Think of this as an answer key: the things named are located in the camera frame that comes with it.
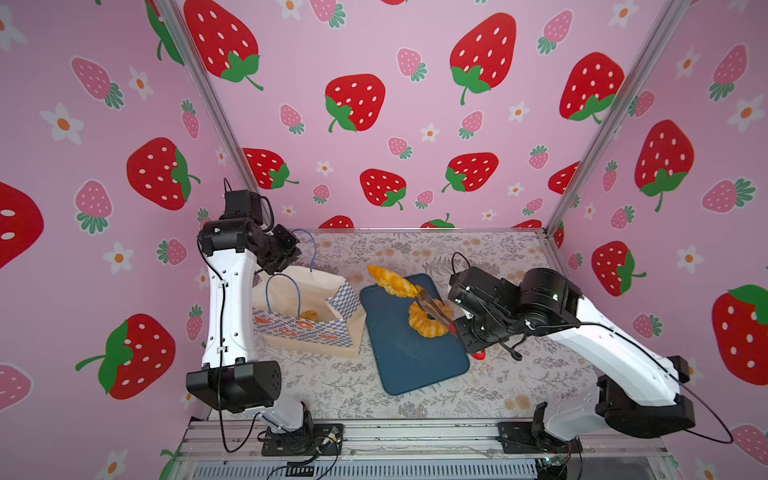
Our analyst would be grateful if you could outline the left aluminium corner post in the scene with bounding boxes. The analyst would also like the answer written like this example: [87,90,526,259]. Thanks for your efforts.
[156,0,260,193]

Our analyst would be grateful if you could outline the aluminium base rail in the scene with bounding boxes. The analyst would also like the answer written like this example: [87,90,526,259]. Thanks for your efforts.
[162,419,683,479]

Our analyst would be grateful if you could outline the red handled metal tongs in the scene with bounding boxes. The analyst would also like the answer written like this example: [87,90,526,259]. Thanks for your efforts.
[415,286,457,337]

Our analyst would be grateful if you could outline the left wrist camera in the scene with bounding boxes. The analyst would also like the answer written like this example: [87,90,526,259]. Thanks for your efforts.
[219,178,275,232]

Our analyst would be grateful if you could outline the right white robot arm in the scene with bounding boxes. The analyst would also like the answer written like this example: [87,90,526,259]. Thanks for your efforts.
[448,267,700,447]

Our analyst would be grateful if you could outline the right aluminium corner post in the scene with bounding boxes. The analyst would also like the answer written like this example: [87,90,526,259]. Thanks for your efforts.
[543,1,690,238]

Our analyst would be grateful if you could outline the checkered paper bag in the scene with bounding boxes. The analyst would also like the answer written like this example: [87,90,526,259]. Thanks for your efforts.
[252,264,365,359]

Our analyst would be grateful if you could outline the small glazed ring pastry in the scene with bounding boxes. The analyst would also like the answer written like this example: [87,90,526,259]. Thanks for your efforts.
[300,310,319,322]

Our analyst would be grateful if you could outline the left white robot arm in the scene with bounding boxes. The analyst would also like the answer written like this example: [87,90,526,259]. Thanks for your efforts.
[186,215,307,434]

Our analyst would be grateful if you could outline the croissant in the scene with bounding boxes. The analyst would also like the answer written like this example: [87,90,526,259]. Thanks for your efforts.
[368,265,420,298]

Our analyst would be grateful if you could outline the large glazed ring pastry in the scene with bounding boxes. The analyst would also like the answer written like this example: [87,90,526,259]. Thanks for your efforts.
[408,302,449,338]

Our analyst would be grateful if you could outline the aluminium corner post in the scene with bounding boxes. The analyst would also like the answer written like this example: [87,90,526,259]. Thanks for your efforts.
[543,1,690,238]
[156,0,260,193]

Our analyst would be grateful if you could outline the teal plastic tray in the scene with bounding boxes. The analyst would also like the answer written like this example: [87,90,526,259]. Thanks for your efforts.
[360,285,470,396]

